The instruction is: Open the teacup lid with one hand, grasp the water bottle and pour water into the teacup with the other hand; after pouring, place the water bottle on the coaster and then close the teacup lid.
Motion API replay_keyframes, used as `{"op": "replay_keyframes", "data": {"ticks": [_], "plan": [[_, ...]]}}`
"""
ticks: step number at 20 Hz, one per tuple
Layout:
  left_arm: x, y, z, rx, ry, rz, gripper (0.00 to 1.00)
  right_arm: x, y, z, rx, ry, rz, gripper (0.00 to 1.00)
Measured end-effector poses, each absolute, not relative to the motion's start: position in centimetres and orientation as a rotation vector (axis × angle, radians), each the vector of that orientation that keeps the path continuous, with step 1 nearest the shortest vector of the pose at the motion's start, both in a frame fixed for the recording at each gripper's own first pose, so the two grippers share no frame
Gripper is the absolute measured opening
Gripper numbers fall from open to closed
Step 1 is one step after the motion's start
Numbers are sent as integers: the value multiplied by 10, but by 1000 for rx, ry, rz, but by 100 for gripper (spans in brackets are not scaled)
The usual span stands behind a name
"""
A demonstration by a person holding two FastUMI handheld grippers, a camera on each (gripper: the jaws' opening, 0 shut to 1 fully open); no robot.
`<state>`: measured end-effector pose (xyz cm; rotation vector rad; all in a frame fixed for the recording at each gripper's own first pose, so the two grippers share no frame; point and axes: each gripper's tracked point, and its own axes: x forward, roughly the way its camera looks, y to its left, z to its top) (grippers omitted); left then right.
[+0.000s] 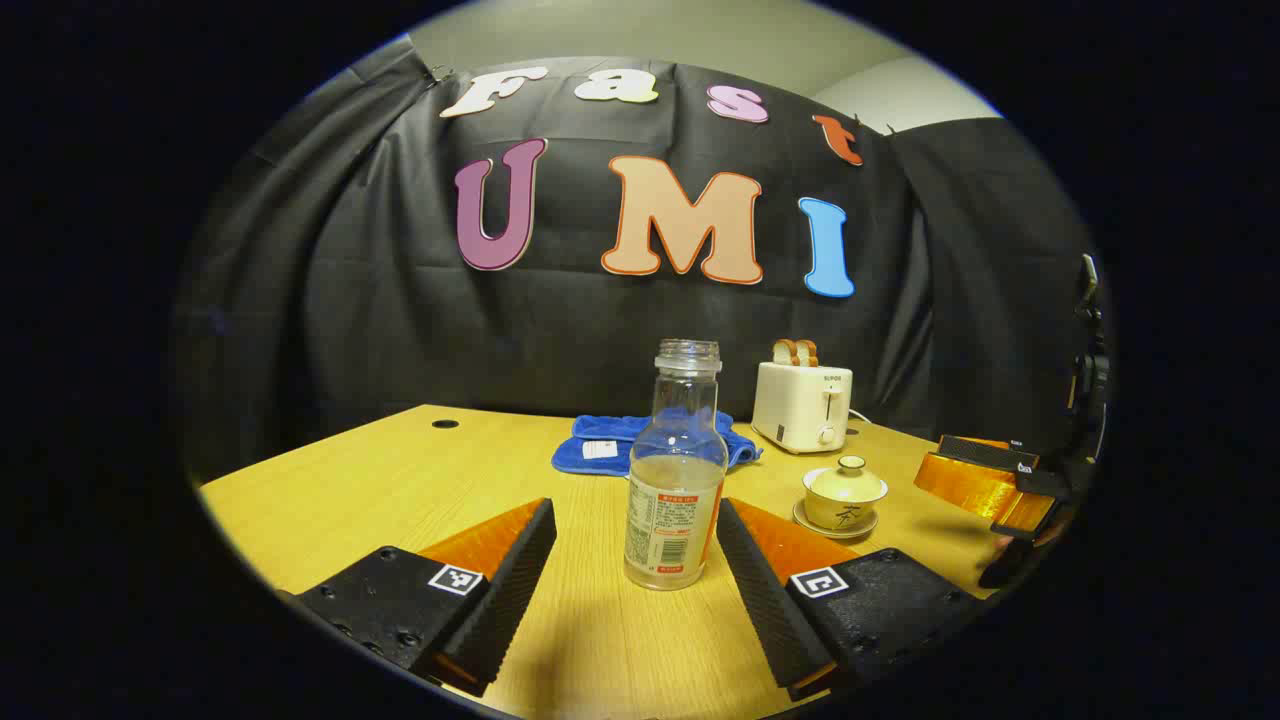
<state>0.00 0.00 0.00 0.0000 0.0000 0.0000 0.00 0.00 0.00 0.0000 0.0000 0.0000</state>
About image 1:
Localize blue towel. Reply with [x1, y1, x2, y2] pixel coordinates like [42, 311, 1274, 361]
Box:
[551, 408, 763, 477]

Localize clear glass water bottle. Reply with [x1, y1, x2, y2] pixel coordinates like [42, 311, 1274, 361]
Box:
[624, 339, 730, 591]

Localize cream ceramic saucer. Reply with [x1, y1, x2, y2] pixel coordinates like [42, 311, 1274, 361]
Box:
[792, 500, 881, 541]

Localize white toaster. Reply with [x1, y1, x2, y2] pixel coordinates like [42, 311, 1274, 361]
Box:
[751, 360, 854, 455]

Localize black backdrop cloth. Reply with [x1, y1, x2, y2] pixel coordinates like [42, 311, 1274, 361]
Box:
[170, 35, 1101, 483]

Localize cream ceramic teacup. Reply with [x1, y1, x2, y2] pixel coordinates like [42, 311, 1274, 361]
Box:
[803, 482, 889, 532]

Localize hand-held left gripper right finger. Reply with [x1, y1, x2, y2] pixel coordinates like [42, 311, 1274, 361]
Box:
[716, 497, 986, 701]

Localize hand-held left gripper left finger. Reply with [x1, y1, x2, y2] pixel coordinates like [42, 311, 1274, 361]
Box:
[295, 497, 558, 698]

